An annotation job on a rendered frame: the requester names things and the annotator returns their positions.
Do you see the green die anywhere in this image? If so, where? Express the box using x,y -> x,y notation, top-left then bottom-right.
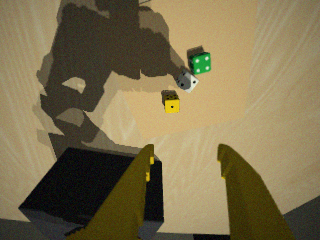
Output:
189,52 -> 211,75

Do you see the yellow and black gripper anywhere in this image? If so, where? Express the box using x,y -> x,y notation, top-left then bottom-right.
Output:
77,143 -> 296,240

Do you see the olive yellow die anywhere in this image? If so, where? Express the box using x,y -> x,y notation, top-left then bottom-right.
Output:
164,94 -> 179,113

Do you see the grey die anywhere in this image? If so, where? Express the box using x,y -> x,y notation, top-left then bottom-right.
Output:
176,69 -> 199,93

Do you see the tan flat mat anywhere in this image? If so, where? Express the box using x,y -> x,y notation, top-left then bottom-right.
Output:
91,0 -> 258,139

